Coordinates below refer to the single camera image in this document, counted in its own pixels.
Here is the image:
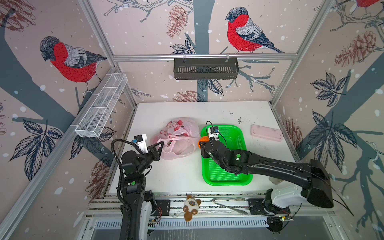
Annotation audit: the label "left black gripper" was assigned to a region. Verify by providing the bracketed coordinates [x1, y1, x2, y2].
[137, 140, 164, 175]

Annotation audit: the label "orange fruit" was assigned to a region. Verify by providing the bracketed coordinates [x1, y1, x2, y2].
[198, 136, 210, 148]

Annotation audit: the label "green plastic basket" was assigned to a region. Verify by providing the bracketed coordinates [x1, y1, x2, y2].
[201, 125, 253, 186]

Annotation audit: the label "pink plastic bag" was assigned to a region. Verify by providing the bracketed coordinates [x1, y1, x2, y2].
[150, 118, 200, 160]

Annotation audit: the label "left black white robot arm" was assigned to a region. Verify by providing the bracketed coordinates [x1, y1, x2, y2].
[117, 140, 164, 240]

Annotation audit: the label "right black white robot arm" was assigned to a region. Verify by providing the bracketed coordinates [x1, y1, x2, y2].
[199, 139, 334, 209]

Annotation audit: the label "metal tongs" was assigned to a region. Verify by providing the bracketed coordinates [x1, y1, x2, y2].
[211, 198, 249, 216]

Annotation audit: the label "brown white plush toy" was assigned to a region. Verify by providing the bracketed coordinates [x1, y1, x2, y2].
[183, 195, 201, 222]

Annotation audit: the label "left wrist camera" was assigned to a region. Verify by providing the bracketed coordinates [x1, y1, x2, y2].
[133, 134, 149, 153]

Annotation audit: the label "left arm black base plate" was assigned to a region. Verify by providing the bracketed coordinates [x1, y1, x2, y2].
[151, 200, 171, 217]

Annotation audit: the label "white wire mesh shelf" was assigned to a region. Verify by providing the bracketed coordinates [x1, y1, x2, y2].
[75, 73, 128, 138]

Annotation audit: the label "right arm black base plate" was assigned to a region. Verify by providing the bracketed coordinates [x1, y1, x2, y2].
[247, 199, 291, 217]

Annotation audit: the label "black hanging wire basket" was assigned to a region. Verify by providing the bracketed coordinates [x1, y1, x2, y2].
[174, 58, 239, 80]

